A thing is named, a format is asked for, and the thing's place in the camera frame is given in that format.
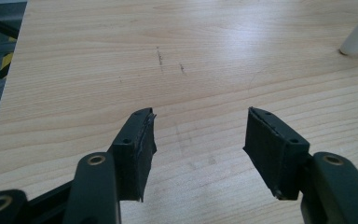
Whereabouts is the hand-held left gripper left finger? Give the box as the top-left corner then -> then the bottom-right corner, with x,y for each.
62,107 -> 158,224

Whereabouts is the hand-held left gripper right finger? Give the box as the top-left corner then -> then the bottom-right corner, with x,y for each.
242,106 -> 358,224

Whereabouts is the black and yellow striped tape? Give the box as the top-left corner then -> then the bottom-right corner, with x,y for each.
0,36 -> 18,80

